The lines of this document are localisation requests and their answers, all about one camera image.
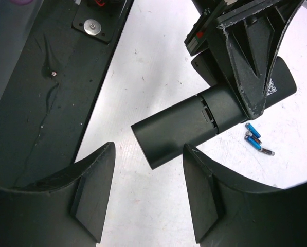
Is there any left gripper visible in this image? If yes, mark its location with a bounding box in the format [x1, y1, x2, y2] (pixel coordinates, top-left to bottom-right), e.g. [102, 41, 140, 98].
[184, 0, 302, 120]

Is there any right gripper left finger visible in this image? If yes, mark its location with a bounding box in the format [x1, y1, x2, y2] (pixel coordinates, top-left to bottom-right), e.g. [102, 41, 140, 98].
[0, 142, 116, 246]

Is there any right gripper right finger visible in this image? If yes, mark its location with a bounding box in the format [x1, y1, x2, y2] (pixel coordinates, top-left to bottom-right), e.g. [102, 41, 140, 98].
[183, 144, 307, 246]

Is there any black battery cover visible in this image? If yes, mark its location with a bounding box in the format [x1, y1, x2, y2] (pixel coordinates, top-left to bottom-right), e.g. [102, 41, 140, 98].
[131, 95, 218, 169]

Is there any black battery upper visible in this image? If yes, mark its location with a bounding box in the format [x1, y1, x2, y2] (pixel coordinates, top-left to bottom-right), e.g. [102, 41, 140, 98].
[259, 147, 275, 156]

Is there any black remote control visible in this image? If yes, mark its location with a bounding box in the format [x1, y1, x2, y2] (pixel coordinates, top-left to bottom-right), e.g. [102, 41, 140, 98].
[191, 55, 297, 133]

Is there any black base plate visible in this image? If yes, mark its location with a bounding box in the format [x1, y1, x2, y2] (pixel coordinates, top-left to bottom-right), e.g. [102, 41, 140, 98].
[0, 1, 132, 188]

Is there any black battery under blue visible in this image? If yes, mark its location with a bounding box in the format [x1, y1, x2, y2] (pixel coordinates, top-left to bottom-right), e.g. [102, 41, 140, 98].
[246, 131, 262, 145]

